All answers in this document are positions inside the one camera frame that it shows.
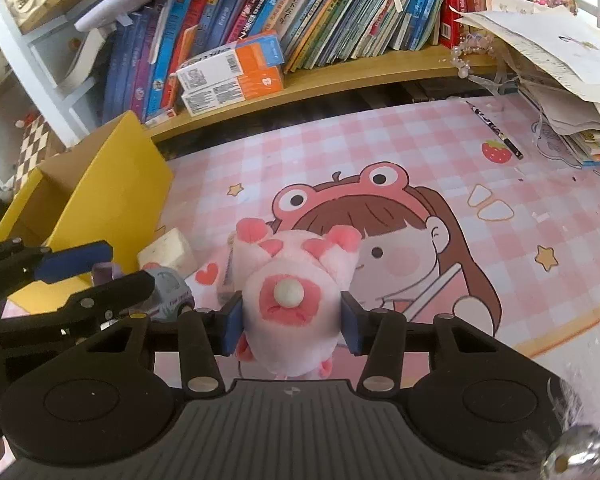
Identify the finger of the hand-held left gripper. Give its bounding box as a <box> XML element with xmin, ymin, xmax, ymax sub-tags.
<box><xmin>0</xmin><ymin>240</ymin><xmax>115</xmax><ymax>311</ymax></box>
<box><xmin>0</xmin><ymin>271</ymin><xmax>156</xmax><ymax>343</ymax></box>

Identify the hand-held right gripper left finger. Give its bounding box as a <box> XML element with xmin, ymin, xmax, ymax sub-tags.
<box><xmin>87</xmin><ymin>292</ymin><xmax>243</xmax><ymax>394</ymax></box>

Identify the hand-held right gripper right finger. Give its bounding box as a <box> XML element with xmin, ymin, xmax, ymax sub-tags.
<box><xmin>340</xmin><ymin>291</ymin><xmax>503</xmax><ymax>392</ymax></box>

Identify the grey purple toy car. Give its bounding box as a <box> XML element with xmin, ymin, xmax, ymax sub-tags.
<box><xmin>92</xmin><ymin>262</ymin><xmax>196</xmax><ymax>322</ymax></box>

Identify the plain white foam block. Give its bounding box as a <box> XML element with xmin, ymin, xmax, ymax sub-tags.
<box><xmin>137</xmin><ymin>227</ymin><xmax>197</xmax><ymax>273</ymax></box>

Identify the yellow cardboard box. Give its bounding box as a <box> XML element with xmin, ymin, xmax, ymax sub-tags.
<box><xmin>0</xmin><ymin>111</ymin><xmax>175</xmax><ymax>313</ymax></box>

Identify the pink plush pig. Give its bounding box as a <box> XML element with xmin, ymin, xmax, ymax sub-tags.
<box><xmin>227</xmin><ymin>217</ymin><xmax>363</xmax><ymax>380</ymax></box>

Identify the brown white chessboard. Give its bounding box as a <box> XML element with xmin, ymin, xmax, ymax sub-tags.
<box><xmin>12</xmin><ymin>115</ymin><xmax>63</xmax><ymax>196</ymax></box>

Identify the pink cartoon desk mat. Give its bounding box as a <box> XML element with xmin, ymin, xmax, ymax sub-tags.
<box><xmin>150</xmin><ymin>92</ymin><xmax>600</xmax><ymax>386</ymax></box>

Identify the white wooden bookshelf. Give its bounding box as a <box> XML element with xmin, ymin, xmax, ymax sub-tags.
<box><xmin>0</xmin><ymin>0</ymin><xmax>531</xmax><ymax>146</ymax></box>

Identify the person's furry cuff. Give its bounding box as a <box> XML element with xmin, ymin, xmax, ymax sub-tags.
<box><xmin>495</xmin><ymin>375</ymin><xmax>600</xmax><ymax>480</ymax></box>

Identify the orange white carton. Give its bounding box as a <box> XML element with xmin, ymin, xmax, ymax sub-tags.
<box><xmin>176</xmin><ymin>30</ymin><xmax>286</xmax><ymax>92</ymax></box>
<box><xmin>180</xmin><ymin>67</ymin><xmax>285</xmax><ymax>117</ymax></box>

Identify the dark patterned pencil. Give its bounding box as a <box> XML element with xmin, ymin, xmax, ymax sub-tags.
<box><xmin>465</xmin><ymin>100</ymin><xmax>524</xmax><ymax>160</ymax></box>

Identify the white light bar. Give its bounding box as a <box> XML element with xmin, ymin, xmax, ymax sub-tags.
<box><xmin>75</xmin><ymin>0</ymin><xmax>181</xmax><ymax>33</ymax></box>

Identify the pearl bead headband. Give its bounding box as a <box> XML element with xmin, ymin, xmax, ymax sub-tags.
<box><xmin>450</xmin><ymin>30</ymin><xmax>511</xmax><ymax>81</ymax></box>

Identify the row of books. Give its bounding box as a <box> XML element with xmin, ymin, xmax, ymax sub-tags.
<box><xmin>102</xmin><ymin>0</ymin><xmax>551</xmax><ymax>123</ymax></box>

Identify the stack of papers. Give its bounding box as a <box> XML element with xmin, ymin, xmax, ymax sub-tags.
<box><xmin>455</xmin><ymin>0</ymin><xmax>600</xmax><ymax>181</ymax></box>

